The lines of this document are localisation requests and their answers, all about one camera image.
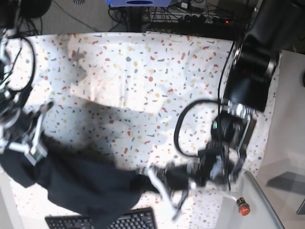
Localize black wire rack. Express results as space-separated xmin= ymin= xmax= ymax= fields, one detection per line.
xmin=142 ymin=5 xmax=193 ymax=23

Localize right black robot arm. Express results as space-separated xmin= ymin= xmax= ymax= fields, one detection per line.
xmin=0 ymin=0 xmax=36 ymax=153

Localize blue box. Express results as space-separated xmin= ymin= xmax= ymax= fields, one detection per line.
xmin=105 ymin=0 xmax=180 ymax=7

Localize terrazzo pattern tablecloth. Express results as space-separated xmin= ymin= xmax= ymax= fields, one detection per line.
xmin=9 ymin=33 xmax=279 ymax=229

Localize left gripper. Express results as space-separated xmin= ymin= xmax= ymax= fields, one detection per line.
xmin=165 ymin=141 xmax=245 ymax=191

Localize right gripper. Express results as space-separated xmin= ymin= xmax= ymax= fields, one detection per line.
xmin=0 ymin=95 xmax=41 ymax=148

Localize black power strip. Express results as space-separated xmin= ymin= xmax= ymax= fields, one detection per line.
xmin=178 ymin=14 xmax=236 ymax=25

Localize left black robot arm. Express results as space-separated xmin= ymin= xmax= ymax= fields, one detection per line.
xmin=163 ymin=0 xmax=305 ymax=191

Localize black t-shirt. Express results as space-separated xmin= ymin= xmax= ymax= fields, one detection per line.
xmin=0 ymin=135 xmax=157 ymax=229

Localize black computer keyboard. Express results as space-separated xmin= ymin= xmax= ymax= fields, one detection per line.
xmin=45 ymin=208 xmax=157 ymax=229

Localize clear bottle orange cap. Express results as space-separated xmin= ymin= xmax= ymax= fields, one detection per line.
xmin=222 ymin=188 xmax=251 ymax=216

